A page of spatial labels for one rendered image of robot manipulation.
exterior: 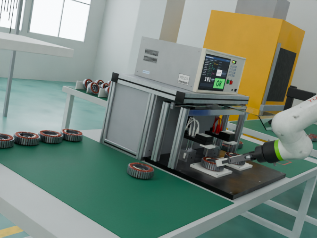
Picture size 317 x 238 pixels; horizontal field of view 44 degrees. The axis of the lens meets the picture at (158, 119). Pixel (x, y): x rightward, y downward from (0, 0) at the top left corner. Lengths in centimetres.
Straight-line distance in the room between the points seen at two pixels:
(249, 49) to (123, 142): 392
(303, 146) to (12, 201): 109
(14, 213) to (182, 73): 101
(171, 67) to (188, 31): 648
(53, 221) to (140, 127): 81
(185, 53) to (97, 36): 815
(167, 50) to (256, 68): 370
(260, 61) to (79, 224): 462
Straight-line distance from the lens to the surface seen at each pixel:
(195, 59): 184
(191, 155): 194
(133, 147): 189
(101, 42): 995
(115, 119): 196
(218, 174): 182
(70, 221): 120
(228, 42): 579
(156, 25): 588
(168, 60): 192
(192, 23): 836
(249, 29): 568
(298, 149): 166
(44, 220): 119
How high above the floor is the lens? 129
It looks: 10 degrees down
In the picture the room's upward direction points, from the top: 12 degrees clockwise
